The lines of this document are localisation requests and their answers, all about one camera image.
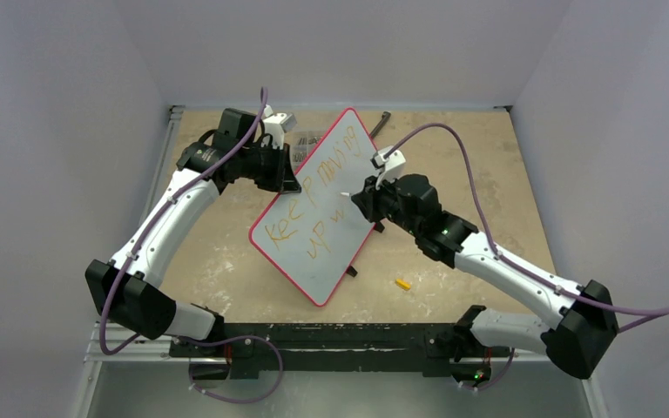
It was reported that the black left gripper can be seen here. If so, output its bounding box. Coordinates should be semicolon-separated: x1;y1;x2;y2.
239;140;299;192

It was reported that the pink framed whiteboard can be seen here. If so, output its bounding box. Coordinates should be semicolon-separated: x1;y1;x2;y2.
249;108;376;307

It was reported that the yellow marker cap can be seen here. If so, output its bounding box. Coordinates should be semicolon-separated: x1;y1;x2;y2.
395;279;411;291

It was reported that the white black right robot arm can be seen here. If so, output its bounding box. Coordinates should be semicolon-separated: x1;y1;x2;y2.
350;174;619;380

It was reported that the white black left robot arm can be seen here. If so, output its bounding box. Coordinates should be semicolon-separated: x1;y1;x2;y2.
85;107;301;356

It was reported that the clear plastic screw box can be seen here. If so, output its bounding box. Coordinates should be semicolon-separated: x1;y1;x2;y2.
286;110;337;172

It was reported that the black metal rod tool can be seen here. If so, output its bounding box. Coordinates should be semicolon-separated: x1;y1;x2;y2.
369;111;392;139

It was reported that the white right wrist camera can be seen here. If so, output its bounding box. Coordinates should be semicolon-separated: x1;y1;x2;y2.
371;145;406;190

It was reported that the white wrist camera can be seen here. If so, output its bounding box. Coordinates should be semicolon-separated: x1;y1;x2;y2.
371;145;406;190
261;104;297;149

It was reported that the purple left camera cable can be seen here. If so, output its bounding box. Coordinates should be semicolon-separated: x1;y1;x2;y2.
98;86;270;355

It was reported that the purple camera cable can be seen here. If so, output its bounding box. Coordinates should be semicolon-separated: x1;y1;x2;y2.
98;86;270;355
383;122;669;334

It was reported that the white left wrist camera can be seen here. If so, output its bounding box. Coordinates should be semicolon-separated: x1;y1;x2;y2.
261;104;297;149

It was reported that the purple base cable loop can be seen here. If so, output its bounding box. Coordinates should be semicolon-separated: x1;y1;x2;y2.
188;334;286;406

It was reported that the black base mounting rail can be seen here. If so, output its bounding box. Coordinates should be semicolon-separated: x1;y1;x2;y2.
169;323;510;381

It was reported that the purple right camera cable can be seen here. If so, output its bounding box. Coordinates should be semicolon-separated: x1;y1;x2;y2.
383;122;669;334

